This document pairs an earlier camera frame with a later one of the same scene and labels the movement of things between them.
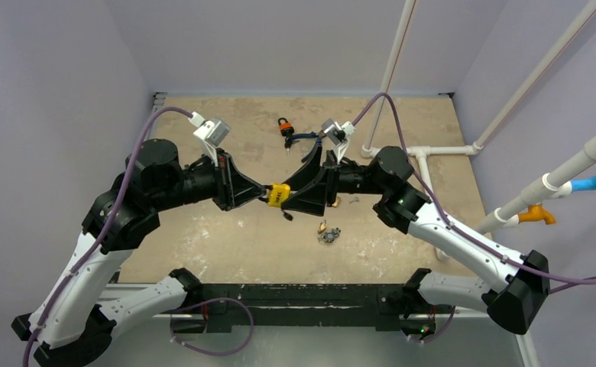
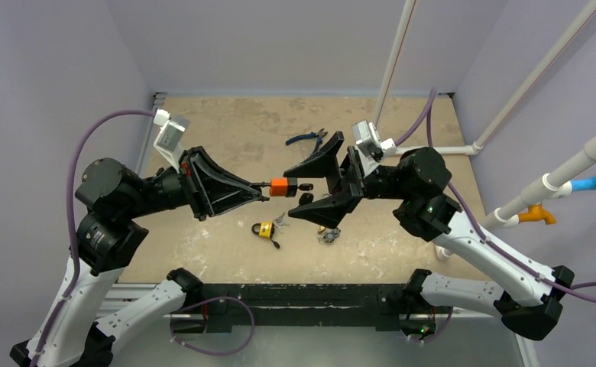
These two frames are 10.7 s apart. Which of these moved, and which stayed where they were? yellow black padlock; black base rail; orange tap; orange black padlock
Moved: orange black padlock; yellow black padlock
Stayed: black base rail; orange tap
